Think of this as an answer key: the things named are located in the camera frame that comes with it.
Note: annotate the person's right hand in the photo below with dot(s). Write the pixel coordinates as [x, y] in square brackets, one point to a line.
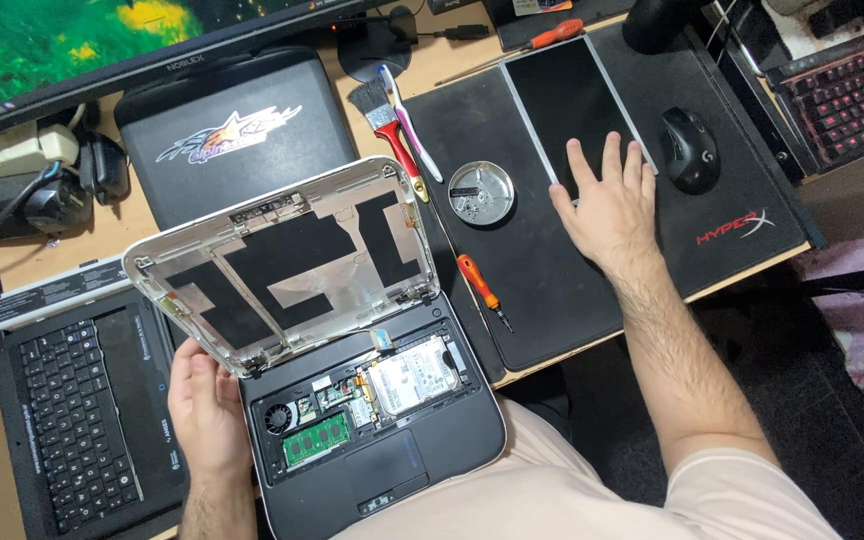
[616, 221]

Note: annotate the person's left hand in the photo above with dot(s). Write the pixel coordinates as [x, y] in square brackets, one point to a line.
[207, 420]

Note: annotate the white and black laptop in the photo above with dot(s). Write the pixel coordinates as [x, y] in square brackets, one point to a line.
[304, 255]

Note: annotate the large black mouse pad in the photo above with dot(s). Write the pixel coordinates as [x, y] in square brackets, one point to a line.
[552, 285]

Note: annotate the black computer mouse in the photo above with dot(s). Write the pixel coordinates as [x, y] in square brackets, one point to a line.
[691, 150]

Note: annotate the green memory module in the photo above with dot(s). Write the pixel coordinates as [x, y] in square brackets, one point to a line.
[316, 440]

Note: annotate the black laptop keyboard bezel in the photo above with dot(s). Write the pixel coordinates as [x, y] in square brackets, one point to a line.
[79, 412]

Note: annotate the black laptop screen panel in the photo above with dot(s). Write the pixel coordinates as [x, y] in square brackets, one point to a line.
[567, 97]

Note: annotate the round metal tin with screws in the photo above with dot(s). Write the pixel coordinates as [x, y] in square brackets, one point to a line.
[481, 193]

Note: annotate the short orange screwdriver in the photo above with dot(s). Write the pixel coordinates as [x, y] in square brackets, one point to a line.
[477, 281]

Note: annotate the white laptop battery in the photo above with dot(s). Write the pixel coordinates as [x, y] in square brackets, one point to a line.
[57, 292]

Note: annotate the long orange screwdriver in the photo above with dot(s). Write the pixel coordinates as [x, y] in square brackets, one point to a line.
[544, 37]

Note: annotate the black cylindrical stand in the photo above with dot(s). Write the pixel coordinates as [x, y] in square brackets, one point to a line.
[661, 22]

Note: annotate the silver laptop hard drive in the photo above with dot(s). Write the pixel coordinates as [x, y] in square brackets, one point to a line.
[413, 375]

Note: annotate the white and pink toothbrush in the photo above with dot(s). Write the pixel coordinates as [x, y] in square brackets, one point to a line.
[413, 127]

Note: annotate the black keyboard with red backlight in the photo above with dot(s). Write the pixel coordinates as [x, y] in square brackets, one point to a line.
[852, 97]

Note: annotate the black rounded device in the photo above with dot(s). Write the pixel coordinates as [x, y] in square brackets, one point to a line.
[42, 210]

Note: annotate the black power adapter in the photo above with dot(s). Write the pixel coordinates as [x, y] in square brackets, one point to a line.
[106, 171]

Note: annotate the white cloth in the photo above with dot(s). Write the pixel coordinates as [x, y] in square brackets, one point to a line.
[807, 30]

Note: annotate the person's beige trousers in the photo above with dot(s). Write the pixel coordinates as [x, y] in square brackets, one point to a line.
[552, 487]

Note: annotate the black laptop case with logo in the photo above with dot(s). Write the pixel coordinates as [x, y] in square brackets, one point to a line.
[229, 135]

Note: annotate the black round monitor stand base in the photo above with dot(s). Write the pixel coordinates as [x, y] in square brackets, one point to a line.
[372, 49]

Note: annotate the beige power strip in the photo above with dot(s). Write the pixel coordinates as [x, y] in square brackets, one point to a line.
[12, 154]

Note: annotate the black computer monitor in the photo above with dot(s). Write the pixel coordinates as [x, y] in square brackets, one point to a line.
[64, 52]

